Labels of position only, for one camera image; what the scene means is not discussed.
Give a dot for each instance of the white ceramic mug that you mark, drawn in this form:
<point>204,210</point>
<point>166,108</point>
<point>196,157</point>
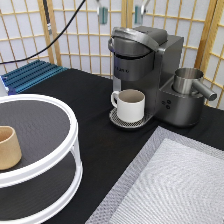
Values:
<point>130,104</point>

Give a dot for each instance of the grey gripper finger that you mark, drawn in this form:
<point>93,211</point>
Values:
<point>140,11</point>
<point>102,13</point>

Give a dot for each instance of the steel milk frother jug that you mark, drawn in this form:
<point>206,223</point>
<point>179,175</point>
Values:
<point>188,79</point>

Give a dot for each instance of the white two-tier round shelf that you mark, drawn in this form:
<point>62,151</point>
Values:
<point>50,170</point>

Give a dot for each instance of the grey woven placemat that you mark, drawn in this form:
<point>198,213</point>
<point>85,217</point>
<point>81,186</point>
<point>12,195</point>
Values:
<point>172,180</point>

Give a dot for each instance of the tan ceramic cup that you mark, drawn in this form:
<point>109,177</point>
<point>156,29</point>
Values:
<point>10,152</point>

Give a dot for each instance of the grey pod coffee machine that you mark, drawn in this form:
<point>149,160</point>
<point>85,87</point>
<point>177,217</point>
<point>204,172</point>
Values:
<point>145,59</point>

